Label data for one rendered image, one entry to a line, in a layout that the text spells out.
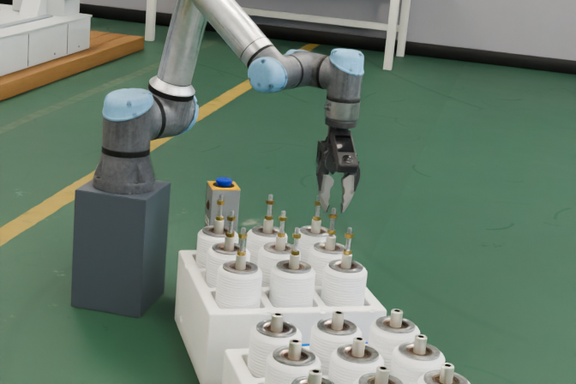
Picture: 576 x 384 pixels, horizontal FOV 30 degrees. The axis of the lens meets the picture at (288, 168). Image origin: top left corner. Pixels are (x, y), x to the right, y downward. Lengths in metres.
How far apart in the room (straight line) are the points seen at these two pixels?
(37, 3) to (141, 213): 3.35
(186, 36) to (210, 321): 0.73
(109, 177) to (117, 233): 0.14
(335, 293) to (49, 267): 0.93
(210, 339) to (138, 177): 0.52
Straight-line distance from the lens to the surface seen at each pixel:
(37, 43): 5.42
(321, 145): 2.41
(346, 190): 2.42
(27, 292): 2.79
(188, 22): 2.60
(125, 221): 2.58
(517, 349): 2.72
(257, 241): 2.50
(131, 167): 2.58
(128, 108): 2.55
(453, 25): 7.30
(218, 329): 2.25
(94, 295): 2.67
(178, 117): 2.67
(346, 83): 2.34
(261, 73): 2.28
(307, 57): 2.38
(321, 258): 2.42
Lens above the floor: 1.05
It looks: 15 degrees down
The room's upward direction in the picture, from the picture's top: 5 degrees clockwise
